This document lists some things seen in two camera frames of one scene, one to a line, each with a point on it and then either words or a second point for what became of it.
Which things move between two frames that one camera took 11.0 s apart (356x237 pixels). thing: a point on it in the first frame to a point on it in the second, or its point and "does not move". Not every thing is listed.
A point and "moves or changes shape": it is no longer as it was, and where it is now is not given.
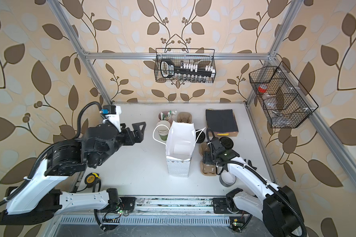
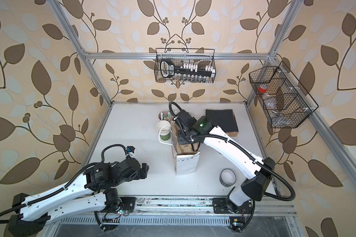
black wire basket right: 285,102 does not move
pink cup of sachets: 166,116 does not move
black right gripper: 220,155 to 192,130
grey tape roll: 227,179 does not move
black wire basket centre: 187,65 does not move
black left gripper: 138,136 to 140,172
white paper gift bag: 179,145 moves or changes shape
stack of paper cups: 162,130 does not move
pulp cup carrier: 206,169 to 181,148
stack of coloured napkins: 221,121 does not move
